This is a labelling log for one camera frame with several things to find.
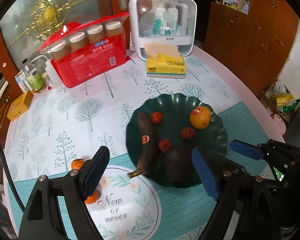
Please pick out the red cherry tomato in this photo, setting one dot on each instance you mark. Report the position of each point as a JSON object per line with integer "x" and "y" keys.
{"x": 156, "y": 117}

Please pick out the teal cosmetics bottle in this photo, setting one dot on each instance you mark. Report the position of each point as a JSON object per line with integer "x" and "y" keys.
{"x": 158, "y": 20}

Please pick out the tree-printed tablecloth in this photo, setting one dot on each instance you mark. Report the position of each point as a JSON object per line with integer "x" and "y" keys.
{"x": 77, "y": 130}

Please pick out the wrinkled red date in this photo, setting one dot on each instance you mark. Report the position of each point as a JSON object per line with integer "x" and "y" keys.
{"x": 164, "y": 145}
{"x": 188, "y": 133}

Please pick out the gold door ornament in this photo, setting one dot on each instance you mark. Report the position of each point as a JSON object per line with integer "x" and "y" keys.
{"x": 48, "y": 15}

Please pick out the tangerine with dark stem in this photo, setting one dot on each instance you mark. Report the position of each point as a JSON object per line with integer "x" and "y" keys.
{"x": 77, "y": 165}

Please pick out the white cosmetics bottle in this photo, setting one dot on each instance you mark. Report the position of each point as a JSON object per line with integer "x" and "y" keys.
{"x": 172, "y": 20}

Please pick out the white squeeze bottle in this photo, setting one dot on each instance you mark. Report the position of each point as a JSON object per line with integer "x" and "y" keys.
{"x": 52, "y": 75}

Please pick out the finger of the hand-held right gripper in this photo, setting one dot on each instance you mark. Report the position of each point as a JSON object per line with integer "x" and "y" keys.
{"x": 246, "y": 149}
{"x": 280, "y": 152}

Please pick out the brown overripe banana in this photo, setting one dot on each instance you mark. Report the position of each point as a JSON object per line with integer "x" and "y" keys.
{"x": 147, "y": 152}

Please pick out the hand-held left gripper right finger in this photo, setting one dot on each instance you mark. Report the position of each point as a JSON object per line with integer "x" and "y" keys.
{"x": 206, "y": 175}

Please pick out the smartphone with lit screen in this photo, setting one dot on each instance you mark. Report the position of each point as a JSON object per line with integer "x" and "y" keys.
{"x": 277, "y": 173}

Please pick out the yellow cardboard box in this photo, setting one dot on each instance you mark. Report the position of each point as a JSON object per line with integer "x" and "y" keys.
{"x": 18, "y": 107}

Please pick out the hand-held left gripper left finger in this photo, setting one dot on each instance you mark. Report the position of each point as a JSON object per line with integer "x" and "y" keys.
{"x": 96, "y": 175}

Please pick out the pink and white bag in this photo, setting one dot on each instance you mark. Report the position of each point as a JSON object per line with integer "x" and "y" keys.
{"x": 278, "y": 122}

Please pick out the small glass jar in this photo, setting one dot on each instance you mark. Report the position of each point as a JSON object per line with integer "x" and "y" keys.
{"x": 47, "y": 80}

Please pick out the yellow and green bag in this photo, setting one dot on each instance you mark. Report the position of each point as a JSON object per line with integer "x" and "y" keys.
{"x": 283, "y": 101}

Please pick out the red paper cup package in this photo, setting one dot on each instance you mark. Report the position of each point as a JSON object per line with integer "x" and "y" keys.
{"x": 90, "y": 65}

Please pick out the dark grey chair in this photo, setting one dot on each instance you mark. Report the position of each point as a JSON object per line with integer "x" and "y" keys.
{"x": 297, "y": 125}

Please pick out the dark green scalloped plate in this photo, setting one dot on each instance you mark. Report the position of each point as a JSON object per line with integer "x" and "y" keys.
{"x": 175, "y": 110}

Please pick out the glass bottle with green label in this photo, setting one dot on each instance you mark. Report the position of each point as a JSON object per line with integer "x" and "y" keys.
{"x": 36, "y": 80}

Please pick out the wooden cabinet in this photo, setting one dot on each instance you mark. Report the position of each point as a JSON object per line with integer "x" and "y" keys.
{"x": 252, "y": 42}

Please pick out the yellow tissue pack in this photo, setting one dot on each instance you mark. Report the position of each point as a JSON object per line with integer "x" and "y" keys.
{"x": 166, "y": 66}

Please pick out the dark avocado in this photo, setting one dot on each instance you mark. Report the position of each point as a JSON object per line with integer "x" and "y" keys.
{"x": 177, "y": 165}

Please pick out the blue and white box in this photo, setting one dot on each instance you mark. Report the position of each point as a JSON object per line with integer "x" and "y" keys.
{"x": 20, "y": 80}

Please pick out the deep orange tangerine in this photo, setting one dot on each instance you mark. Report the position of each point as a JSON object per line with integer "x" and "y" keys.
{"x": 93, "y": 198}

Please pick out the white cosmetics storage box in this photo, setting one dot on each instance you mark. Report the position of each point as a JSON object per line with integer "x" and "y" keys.
{"x": 140, "y": 17}

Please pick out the white plastic bag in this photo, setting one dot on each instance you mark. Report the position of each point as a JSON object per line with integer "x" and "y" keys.
{"x": 276, "y": 88}

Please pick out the large orange with sticker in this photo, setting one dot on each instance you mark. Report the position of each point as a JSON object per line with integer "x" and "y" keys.
{"x": 200, "y": 118}

